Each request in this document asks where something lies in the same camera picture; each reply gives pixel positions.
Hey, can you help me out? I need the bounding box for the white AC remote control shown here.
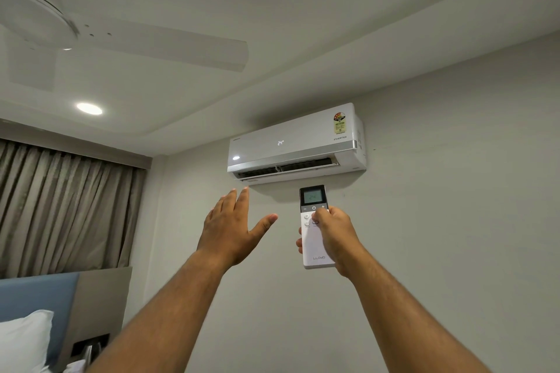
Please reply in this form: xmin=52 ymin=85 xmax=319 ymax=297
xmin=299 ymin=184 xmax=337 ymax=270

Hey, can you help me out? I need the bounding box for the round recessed ceiling light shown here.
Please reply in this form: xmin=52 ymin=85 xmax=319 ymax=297
xmin=76 ymin=101 xmax=104 ymax=117

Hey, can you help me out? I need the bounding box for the person's right forearm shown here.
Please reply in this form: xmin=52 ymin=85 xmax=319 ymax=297
xmin=345 ymin=254 xmax=491 ymax=373

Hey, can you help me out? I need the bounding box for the white pillow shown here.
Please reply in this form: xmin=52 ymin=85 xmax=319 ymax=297
xmin=0 ymin=309 xmax=55 ymax=373

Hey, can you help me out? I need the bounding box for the grey curtain pelmet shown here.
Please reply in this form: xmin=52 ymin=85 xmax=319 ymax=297
xmin=0 ymin=118 xmax=153 ymax=170

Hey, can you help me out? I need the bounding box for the person's left hand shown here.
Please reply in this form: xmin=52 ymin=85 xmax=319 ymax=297
xmin=197 ymin=186 xmax=279 ymax=269

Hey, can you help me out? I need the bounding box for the person's left forearm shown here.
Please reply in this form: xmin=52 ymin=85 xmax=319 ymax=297
xmin=87 ymin=250 xmax=228 ymax=373

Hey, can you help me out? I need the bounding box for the person's right hand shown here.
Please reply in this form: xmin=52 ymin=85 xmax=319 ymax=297
xmin=295 ymin=205 xmax=366 ymax=280

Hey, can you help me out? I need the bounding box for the grey pleated curtain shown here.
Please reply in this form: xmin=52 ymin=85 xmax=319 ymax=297
xmin=0 ymin=139 xmax=148 ymax=280

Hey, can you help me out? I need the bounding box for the grey headboard panel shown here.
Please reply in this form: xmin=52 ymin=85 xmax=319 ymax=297
xmin=57 ymin=266 xmax=133 ymax=373

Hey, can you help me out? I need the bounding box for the white ceiling fan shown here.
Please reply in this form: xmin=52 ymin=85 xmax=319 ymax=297
xmin=0 ymin=0 xmax=249 ymax=92

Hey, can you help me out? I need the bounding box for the white wall air conditioner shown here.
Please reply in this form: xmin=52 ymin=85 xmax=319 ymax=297
xmin=226 ymin=102 xmax=366 ymax=185

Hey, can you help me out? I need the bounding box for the black wall switch panel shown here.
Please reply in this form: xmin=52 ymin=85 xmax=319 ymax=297
xmin=71 ymin=332 xmax=111 ymax=358

